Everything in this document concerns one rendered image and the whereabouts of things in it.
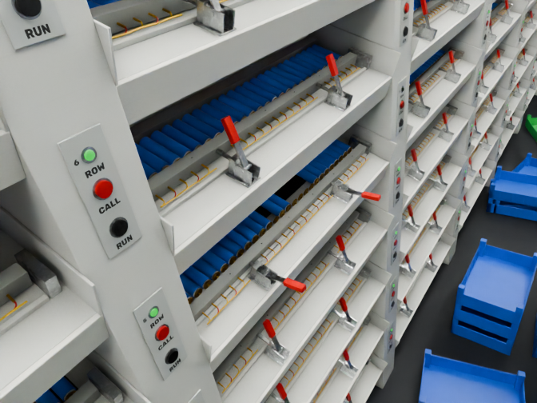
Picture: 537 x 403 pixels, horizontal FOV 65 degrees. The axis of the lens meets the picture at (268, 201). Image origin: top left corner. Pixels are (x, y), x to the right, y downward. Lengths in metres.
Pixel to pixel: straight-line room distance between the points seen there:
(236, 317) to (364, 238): 0.50
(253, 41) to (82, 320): 0.35
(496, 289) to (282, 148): 1.27
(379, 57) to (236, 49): 0.46
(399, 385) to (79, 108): 1.45
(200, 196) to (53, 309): 0.21
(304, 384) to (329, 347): 0.11
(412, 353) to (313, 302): 0.86
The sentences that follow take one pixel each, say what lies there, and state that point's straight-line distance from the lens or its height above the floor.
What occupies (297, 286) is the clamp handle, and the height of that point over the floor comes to 0.92.
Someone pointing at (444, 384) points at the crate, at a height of 0.00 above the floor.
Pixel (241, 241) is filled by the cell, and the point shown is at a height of 0.93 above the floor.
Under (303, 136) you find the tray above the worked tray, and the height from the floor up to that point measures 1.09.
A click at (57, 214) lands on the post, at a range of 0.39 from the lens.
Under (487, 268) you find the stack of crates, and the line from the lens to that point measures 1.84.
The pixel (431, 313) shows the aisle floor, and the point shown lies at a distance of 1.86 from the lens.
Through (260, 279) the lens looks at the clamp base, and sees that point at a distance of 0.69.
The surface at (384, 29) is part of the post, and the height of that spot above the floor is 1.17.
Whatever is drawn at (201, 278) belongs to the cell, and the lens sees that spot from 0.67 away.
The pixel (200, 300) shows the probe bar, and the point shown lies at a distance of 0.65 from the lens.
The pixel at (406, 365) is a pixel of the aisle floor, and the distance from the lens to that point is 1.69.
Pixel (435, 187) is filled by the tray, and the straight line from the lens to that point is 1.62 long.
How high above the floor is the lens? 1.38
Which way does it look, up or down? 34 degrees down
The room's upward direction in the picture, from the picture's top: 9 degrees counter-clockwise
